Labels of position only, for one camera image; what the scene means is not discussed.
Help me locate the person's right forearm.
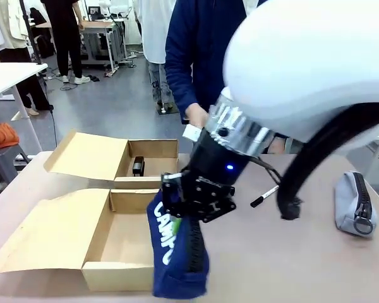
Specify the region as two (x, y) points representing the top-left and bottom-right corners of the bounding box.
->
(164, 62), (207, 122)

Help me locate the grey zipper pencil case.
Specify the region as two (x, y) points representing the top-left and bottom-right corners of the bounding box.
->
(334, 170), (379, 239)

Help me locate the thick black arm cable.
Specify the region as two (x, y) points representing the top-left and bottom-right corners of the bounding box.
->
(277, 102), (379, 221)

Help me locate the wooden top workshop desk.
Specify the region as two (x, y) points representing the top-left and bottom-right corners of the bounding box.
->
(78, 17), (136, 78)

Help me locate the person's left hand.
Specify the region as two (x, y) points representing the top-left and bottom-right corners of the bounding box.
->
(267, 136), (287, 155)

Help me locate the person's right hand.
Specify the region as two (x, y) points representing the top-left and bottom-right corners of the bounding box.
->
(184, 103), (210, 129)

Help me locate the black stand pole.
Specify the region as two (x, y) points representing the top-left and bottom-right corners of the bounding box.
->
(18, 0), (49, 69)

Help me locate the large open cardboard box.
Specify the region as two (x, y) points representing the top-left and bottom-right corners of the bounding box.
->
(0, 188), (160, 293)

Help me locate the bystander in black clothes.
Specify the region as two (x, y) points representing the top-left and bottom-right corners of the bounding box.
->
(40, 0), (92, 85)

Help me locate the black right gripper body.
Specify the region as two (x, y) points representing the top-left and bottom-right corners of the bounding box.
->
(181, 128), (251, 191)

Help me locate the person in navy jacket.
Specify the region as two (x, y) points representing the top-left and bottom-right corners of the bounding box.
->
(164, 0), (272, 127)

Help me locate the small white block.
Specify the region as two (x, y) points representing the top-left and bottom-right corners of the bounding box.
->
(182, 124), (205, 143)

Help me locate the white table with slanted leg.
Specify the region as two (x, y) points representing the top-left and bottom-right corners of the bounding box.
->
(0, 62), (49, 152)

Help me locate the grey metal stool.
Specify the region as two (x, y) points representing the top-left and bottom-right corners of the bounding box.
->
(0, 144), (32, 208)

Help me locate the bystander in beige jacket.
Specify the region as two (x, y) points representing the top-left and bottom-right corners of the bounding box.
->
(0, 0), (53, 116)

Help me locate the black and white marker pen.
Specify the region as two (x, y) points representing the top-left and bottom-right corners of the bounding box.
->
(250, 185), (280, 208)

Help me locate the hanging black cable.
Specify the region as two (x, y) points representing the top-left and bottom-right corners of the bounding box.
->
(43, 71), (58, 149)

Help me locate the blue Campus pencil case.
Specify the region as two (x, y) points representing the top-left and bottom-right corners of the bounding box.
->
(146, 188), (211, 299)

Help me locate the small cardboard box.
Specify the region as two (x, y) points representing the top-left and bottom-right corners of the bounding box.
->
(43, 128), (180, 190)

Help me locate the bystander in white shirt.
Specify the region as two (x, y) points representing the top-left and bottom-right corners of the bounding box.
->
(138, 0), (177, 111)

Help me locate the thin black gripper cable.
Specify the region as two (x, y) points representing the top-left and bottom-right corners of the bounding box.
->
(248, 157), (282, 186)

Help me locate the black stand base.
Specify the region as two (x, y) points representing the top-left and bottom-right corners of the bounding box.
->
(159, 100), (175, 115)

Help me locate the orange bag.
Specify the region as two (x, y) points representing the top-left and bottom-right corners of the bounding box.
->
(0, 122), (20, 150)

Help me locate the black device in box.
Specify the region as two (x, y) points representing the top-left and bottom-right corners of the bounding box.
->
(131, 155), (146, 177)

